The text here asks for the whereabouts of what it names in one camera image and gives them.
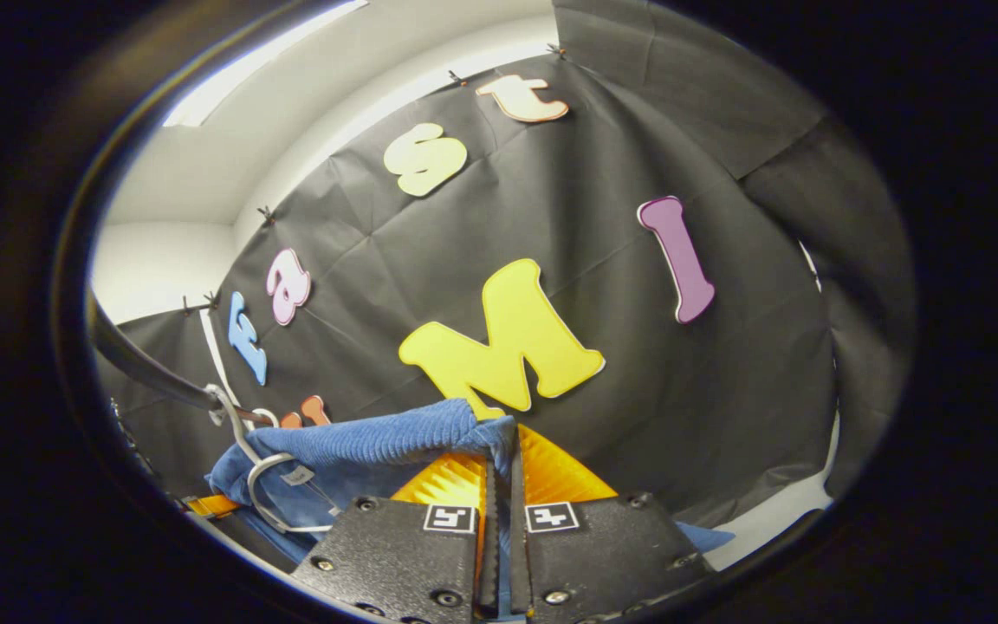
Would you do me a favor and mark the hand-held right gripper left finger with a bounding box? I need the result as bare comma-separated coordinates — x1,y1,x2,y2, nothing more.
291,433,501,623

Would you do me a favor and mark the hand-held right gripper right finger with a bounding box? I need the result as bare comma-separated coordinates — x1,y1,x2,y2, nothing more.
508,423,716,623

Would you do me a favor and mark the blue corduroy shirt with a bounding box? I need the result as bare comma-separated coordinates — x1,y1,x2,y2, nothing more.
206,397,736,566

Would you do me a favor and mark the black clothes rack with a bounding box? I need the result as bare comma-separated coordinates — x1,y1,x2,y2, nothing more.
87,293,279,427

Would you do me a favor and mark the black backdrop cloth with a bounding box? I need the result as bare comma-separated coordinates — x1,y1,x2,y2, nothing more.
92,0,917,531

